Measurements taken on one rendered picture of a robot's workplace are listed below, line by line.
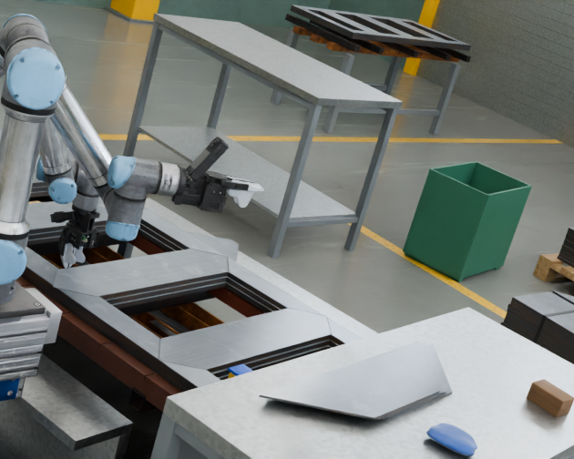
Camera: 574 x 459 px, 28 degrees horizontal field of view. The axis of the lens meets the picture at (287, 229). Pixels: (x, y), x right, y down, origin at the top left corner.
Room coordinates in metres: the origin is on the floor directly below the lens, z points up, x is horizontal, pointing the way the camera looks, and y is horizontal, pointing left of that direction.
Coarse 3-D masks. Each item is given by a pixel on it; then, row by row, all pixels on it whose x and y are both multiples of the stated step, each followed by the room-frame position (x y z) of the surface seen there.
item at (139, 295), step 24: (48, 240) 3.39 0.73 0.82; (168, 240) 3.62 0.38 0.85; (48, 288) 3.00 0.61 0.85; (144, 288) 3.15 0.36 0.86; (168, 288) 3.24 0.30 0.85; (192, 288) 3.32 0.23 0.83; (216, 288) 3.41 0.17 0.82; (240, 288) 3.42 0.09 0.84; (72, 312) 2.93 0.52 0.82; (120, 336) 2.82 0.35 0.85; (144, 360) 2.76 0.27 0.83; (264, 360) 2.95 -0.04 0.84; (288, 360) 3.03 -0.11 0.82; (192, 384) 2.65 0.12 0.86
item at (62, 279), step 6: (60, 276) 3.06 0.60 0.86; (66, 276) 3.07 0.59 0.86; (60, 282) 3.02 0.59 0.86; (66, 282) 3.03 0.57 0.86; (72, 282) 3.04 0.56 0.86; (66, 288) 2.99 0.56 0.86; (72, 288) 3.00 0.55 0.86; (78, 288) 3.02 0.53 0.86; (84, 288) 3.03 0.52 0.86; (90, 294) 3.00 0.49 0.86
